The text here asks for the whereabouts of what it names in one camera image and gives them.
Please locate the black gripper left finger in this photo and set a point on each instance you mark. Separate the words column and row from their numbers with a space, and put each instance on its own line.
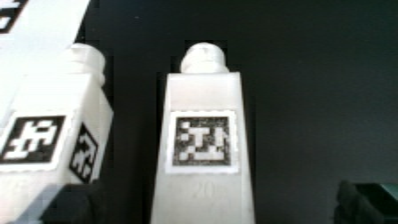
column 79, row 205

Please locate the white table leg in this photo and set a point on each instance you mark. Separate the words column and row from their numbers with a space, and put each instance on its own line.
column 203, row 186
column 54, row 134

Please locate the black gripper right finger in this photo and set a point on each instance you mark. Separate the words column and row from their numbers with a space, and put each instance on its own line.
column 367, row 203

